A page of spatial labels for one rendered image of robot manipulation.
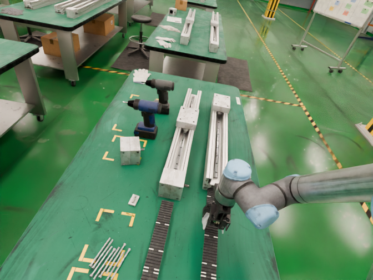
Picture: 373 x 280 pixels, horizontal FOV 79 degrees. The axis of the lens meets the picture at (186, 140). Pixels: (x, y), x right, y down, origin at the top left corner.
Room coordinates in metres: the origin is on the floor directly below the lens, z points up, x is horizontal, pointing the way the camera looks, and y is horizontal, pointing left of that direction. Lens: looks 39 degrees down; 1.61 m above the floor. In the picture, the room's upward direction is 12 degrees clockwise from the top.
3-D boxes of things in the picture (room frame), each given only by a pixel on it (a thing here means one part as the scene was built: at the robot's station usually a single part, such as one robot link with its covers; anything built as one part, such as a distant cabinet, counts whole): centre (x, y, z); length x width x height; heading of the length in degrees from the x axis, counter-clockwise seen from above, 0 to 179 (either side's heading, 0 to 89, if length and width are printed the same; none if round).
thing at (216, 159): (1.08, -0.17, 0.82); 0.80 x 0.10 x 0.09; 179
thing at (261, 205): (0.40, -0.24, 1.11); 0.11 x 0.11 x 0.08; 34
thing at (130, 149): (0.79, 0.25, 0.83); 0.11 x 0.10 x 0.10; 111
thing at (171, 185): (0.64, 0.01, 0.83); 0.12 x 0.09 x 0.10; 89
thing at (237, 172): (0.47, -0.17, 1.11); 0.09 x 0.08 x 0.11; 34
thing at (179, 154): (1.08, 0.02, 0.82); 0.80 x 0.10 x 0.09; 179
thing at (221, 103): (1.33, -0.18, 0.87); 0.16 x 0.11 x 0.07; 179
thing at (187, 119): (1.08, 0.02, 0.87); 0.16 x 0.11 x 0.07; 179
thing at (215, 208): (0.47, -0.16, 0.95); 0.09 x 0.08 x 0.12; 179
